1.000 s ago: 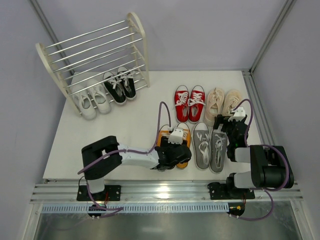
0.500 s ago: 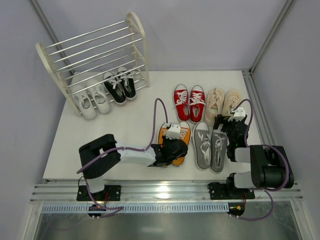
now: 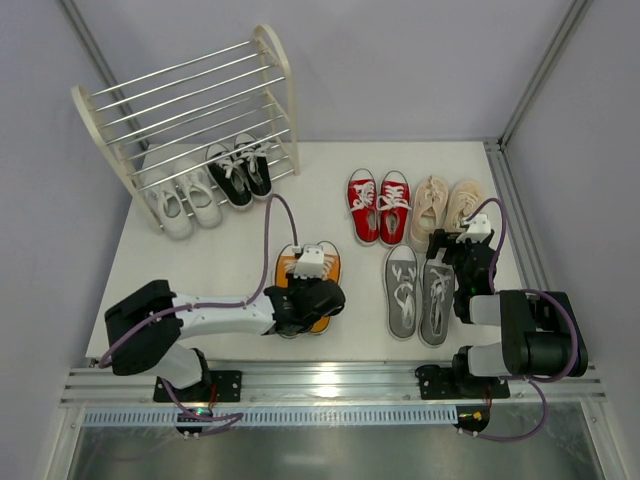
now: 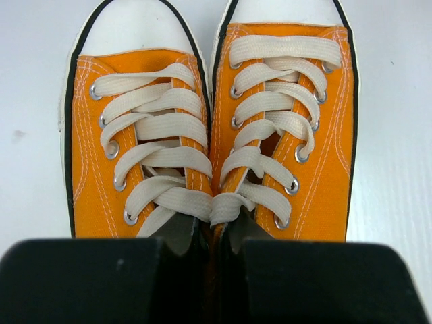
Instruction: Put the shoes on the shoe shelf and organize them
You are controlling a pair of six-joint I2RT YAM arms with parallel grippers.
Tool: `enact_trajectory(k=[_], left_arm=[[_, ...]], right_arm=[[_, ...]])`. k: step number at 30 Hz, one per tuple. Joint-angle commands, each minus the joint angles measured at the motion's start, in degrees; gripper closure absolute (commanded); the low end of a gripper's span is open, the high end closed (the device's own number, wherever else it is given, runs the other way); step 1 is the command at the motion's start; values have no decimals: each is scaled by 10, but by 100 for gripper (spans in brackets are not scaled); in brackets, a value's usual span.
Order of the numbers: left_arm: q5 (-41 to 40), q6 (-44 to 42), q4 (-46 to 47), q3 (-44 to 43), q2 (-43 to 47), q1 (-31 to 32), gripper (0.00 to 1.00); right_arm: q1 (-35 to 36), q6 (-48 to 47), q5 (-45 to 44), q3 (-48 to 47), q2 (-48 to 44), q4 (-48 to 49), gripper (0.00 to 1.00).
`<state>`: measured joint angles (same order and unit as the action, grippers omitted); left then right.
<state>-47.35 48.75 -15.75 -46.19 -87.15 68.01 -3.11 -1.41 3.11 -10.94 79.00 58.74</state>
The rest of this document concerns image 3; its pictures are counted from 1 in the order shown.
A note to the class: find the aluminium right side rail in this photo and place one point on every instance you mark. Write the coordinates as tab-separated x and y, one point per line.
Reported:
527	257

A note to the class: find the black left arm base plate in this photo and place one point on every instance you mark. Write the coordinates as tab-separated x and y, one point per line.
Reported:
215	385

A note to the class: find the white sneaker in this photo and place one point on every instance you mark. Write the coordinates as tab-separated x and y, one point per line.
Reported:
196	185
163	198

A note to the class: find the aluminium rail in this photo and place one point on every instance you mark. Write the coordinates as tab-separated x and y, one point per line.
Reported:
527	257
301	383

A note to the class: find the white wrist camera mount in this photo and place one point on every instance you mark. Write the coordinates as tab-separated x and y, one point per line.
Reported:
309	261
475	229

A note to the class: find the right controller board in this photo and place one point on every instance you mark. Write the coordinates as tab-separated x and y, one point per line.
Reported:
472	418

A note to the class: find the grey slotted cable duct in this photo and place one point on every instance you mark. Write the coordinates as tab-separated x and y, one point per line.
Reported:
276	416

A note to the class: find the black canvas sneaker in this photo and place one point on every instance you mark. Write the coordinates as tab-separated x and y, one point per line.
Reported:
253	157
227	172

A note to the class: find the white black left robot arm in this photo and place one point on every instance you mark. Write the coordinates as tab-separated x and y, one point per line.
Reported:
145	329

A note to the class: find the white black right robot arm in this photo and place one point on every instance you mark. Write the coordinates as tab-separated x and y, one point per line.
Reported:
539	335

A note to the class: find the grey canvas sneaker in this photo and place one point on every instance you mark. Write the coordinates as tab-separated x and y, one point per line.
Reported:
400	280
437	302

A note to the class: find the aluminium corner post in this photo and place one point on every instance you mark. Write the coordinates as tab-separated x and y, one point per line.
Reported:
560	40
89	44

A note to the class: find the cream metal shoe shelf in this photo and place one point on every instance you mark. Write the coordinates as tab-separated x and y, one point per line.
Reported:
241	97

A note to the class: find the controller board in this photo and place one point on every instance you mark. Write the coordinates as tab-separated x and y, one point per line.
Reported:
192	417
472	418

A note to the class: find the orange canvas sneaker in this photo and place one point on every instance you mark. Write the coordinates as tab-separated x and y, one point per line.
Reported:
284	266
332	271

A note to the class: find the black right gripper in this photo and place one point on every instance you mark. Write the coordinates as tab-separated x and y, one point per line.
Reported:
460	245

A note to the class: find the aluminium front rail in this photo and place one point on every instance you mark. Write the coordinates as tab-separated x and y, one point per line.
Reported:
301	383

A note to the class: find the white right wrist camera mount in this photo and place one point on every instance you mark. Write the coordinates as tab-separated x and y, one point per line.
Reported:
475	229

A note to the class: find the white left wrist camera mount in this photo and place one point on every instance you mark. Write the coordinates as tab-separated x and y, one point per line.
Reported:
309	261

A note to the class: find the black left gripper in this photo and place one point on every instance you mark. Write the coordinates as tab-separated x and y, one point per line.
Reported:
304	284

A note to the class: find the aluminium right corner post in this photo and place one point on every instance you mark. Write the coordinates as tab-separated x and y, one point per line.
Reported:
560	40

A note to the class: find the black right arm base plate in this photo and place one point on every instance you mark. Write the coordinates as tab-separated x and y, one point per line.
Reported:
448	383

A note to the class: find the aluminium left corner post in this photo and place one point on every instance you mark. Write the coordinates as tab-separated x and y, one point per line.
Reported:
89	44

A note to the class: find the beige lace sneaker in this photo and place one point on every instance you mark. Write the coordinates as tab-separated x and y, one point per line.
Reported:
464	199
429	202

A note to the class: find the red canvas sneaker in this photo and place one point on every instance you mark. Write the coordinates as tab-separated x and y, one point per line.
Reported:
393	206
361	195

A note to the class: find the left controller board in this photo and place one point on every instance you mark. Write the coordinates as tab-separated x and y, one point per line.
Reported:
192	417

